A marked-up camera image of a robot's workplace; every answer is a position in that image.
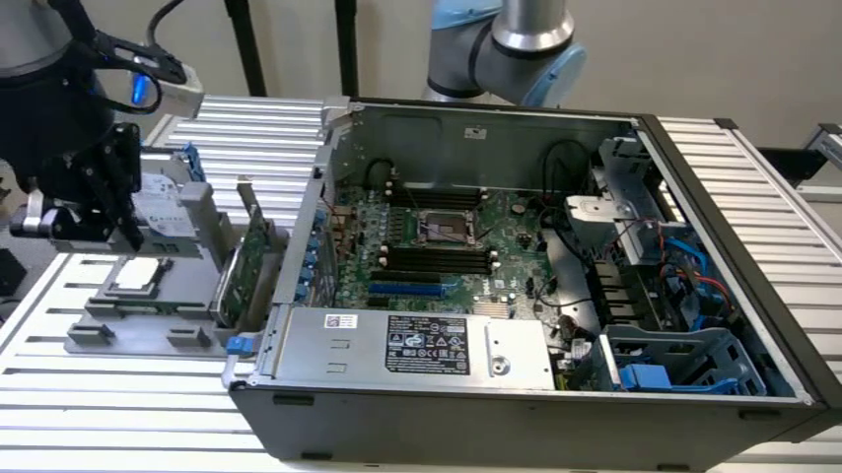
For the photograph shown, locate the silver CPU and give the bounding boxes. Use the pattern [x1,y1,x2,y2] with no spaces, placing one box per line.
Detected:
[113,258,164,290]

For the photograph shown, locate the silver metal drive cage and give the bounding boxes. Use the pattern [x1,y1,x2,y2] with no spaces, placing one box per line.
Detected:
[563,136,687,268]

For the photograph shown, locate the blue disk caddy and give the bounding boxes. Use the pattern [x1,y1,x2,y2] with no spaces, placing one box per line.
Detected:
[174,141,206,184]

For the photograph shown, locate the black box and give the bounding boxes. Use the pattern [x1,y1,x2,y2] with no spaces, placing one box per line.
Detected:
[755,146,824,181]

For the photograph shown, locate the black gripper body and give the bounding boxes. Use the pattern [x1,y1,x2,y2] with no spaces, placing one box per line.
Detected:
[0,73,117,198]

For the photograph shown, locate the grey parts rack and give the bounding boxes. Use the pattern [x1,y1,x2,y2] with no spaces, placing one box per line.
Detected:
[62,181,292,362]

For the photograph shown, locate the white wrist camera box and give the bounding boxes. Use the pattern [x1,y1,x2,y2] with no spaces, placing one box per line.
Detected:
[154,62,206,121]

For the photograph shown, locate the green graphics card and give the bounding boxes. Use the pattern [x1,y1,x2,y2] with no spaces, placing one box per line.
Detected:
[208,181,279,329]

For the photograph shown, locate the green motherboard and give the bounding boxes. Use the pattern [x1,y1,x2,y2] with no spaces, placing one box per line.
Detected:
[331,186,555,321]

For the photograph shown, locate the black open PC case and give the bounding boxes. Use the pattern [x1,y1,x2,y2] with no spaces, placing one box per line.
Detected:
[220,96,842,469]

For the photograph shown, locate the silver power supply unit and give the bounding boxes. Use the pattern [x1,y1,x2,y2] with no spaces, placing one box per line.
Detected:
[271,306,557,392]

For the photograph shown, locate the long black expansion slot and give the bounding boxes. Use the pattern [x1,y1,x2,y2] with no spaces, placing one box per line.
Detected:
[371,269,436,284]

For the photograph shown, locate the silver hard disk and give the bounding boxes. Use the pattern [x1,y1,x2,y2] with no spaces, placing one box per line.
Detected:
[133,156,200,242]

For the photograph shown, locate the black camera cable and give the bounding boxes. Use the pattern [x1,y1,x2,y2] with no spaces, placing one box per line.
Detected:
[90,0,196,117]

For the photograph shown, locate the large black wire loop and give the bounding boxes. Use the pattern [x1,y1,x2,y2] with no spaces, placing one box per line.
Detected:
[541,139,597,199]

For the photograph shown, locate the silver CPU socket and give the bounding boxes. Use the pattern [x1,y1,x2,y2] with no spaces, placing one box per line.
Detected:
[411,209,487,245]

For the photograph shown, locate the silver metal cylinder fitting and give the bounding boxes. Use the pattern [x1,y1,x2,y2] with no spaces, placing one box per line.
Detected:
[8,190,66,240]

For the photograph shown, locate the aluminium profile frame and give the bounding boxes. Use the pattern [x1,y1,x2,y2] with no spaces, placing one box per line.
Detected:
[795,122,842,194]

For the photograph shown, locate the thin black wire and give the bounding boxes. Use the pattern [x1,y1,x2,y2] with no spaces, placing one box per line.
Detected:
[529,279,595,317]

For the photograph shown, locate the blue expansion slot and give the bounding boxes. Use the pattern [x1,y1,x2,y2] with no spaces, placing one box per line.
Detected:
[367,281,444,298]

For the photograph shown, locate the red wire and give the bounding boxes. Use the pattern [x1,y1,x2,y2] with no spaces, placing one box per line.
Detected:
[695,277,736,317]

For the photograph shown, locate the small black wire loop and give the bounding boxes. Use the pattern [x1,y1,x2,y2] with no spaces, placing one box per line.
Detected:
[364,157,397,184]

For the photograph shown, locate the grey blue plastic disk bay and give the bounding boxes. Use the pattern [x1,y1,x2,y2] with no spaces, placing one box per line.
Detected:
[599,323,772,397]

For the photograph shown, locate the black stand pole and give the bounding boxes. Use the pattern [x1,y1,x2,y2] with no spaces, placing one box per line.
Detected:
[333,0,360,98]
[222,0,268,98]

